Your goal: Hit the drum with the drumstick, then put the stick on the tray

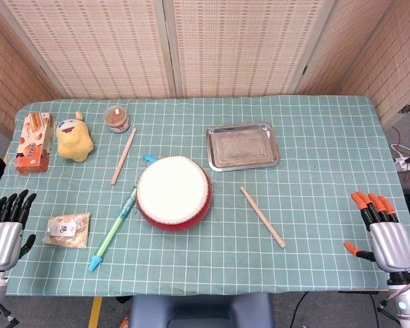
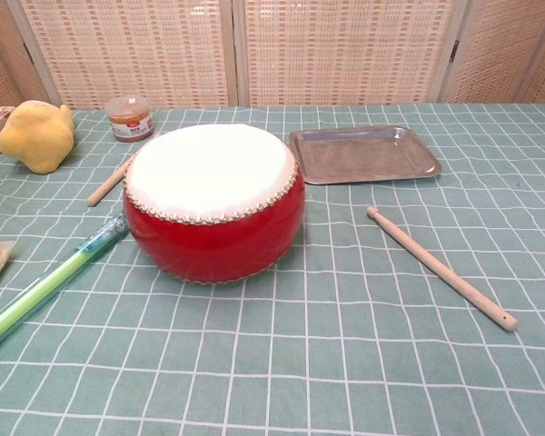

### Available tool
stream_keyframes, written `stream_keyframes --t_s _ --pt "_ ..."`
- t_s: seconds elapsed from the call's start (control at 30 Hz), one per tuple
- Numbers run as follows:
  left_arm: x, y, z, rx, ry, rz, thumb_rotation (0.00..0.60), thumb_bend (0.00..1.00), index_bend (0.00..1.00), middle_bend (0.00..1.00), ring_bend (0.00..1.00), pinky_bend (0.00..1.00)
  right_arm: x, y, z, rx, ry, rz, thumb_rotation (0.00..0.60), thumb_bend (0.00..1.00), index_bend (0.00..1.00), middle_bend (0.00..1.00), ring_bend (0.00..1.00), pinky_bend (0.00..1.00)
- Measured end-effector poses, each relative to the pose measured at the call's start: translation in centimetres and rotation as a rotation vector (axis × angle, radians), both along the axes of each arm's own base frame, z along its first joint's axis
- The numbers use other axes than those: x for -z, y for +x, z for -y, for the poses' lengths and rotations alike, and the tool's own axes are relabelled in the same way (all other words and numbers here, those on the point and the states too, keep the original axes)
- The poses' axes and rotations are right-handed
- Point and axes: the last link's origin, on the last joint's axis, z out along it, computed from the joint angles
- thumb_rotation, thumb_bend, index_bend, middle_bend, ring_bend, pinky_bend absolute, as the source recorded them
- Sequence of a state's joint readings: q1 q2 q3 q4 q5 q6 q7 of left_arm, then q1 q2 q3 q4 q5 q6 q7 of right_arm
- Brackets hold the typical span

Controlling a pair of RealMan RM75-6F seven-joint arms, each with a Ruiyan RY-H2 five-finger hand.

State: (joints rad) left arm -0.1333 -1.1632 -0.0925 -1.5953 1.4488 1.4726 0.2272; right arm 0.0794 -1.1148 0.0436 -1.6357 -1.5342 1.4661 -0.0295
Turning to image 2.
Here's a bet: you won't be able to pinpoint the green plastic tube toy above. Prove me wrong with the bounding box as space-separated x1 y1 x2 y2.
0 213 129 362

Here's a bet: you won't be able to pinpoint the red drum white skin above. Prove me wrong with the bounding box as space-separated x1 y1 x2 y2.
121 122 307 285

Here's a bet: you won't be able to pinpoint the wooden drumstick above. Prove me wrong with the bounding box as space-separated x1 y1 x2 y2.
366 206 520 332
86 133 163 207

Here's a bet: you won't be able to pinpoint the silver metal tray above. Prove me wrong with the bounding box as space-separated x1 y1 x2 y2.
289 124 443 186

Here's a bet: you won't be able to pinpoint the clear jar brown contents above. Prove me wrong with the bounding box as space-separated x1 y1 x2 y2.
104 96 154 144

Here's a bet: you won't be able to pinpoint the bamboo folding screen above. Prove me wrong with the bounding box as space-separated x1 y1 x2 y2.
0 0 545 110

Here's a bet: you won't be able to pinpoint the green grid table mat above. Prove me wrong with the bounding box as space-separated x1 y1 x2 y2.
0 103 545 436

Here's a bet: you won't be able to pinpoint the yellow plush toy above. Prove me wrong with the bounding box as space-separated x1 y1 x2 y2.
0 100 76 175

